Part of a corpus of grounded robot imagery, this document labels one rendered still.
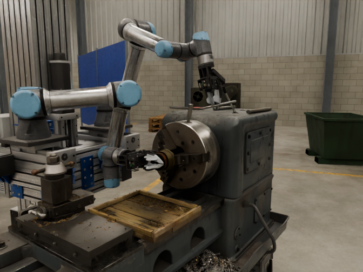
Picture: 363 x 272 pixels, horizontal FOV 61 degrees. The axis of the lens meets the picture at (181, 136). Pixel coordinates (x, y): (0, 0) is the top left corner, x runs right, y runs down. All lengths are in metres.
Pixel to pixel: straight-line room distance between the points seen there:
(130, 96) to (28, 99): 0.41
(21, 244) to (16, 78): 1.01
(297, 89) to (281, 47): 1.56
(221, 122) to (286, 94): 9.97
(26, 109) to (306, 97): 10.53
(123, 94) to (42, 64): 0.57
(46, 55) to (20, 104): 0.51
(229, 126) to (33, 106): 0.84
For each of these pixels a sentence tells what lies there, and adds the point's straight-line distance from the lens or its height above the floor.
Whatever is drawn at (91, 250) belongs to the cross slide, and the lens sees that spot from 0.90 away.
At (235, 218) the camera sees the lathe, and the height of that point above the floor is 0.76.
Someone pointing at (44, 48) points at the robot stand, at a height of 1.59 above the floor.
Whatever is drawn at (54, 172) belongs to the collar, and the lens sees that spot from 1.05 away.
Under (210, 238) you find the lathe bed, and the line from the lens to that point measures 1.50.
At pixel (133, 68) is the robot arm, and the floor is 1.50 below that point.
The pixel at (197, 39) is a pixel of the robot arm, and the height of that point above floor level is 1.61.
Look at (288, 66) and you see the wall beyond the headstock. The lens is 11.41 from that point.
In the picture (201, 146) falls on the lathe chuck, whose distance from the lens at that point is 1.33.
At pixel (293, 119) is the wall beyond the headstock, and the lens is 11.44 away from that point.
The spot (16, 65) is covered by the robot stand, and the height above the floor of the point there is 1.51.
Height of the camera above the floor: 1.40
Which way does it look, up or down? 9 degrees down
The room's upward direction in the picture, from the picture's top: straight up
